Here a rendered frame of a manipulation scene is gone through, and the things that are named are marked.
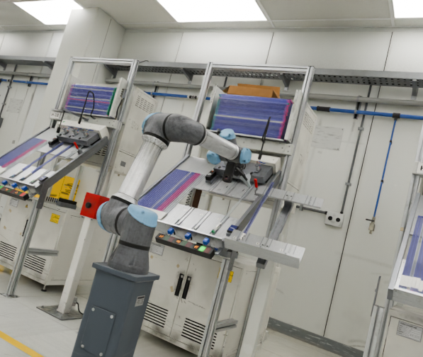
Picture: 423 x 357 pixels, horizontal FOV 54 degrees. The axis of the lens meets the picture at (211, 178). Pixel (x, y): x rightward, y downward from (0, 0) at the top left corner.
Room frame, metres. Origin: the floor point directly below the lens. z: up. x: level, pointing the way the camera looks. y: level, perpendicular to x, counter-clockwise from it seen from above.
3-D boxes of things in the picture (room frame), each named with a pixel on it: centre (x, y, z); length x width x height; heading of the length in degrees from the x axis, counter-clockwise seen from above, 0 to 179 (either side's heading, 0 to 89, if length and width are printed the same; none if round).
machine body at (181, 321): (2.77, -0.16, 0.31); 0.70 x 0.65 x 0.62; 60
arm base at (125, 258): (1.54, 0.21, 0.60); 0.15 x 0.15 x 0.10
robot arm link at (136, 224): (1.54, 0.22, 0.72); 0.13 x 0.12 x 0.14; 50
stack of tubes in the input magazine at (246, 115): (2.64, -0.15, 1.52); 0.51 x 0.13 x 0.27; 60
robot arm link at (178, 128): (1.76, 0.03, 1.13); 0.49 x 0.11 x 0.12; 140
